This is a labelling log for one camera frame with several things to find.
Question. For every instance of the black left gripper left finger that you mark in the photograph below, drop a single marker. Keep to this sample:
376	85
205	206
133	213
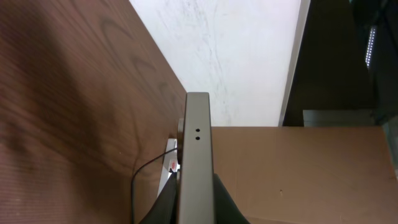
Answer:
164	209

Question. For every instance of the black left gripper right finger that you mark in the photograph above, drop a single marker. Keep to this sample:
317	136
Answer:
226	211

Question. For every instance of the white power strip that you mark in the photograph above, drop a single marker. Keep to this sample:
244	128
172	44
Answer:
169	163

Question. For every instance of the brown cardboard sheet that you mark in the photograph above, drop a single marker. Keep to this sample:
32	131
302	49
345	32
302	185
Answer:
307	175

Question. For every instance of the white ceiling light strip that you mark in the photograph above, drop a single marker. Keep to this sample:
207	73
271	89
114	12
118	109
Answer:
370	45

